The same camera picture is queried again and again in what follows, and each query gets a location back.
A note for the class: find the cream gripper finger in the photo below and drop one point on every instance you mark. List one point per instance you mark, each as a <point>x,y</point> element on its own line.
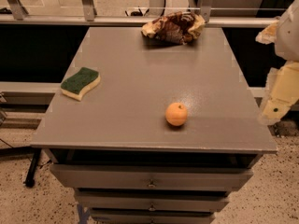
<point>268,35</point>
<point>280,94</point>

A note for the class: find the green and yellow sponge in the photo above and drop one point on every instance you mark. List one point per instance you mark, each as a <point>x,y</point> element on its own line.
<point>80,83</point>

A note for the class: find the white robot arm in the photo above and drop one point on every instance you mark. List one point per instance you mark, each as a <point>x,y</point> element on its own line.
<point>287,42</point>

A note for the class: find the brown patterned crumpled cloth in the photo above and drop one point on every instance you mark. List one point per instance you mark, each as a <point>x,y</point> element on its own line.
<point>178,28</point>

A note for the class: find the orange fruit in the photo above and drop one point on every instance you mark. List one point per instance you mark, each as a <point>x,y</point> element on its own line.
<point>176,114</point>

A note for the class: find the bottom grey drawer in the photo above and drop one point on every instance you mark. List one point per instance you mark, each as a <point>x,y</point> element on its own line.
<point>146,217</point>

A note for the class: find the grey drawer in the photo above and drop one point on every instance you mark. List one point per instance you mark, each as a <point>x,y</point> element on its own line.
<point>145,177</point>
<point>151,201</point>
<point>146,217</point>

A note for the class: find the grey drawer cabinet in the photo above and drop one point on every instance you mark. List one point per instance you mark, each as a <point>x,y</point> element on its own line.
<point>122,121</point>

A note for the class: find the middle grey drawer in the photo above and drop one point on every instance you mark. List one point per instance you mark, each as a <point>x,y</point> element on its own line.
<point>151,201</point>

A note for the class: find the top grey drawer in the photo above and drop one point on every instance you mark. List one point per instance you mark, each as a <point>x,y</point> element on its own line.
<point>145,177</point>

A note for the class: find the metal window railing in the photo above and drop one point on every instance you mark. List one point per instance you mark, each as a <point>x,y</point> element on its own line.
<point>91,12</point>

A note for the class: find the black stand leg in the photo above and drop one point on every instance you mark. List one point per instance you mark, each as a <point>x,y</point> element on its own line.
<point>30,178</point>

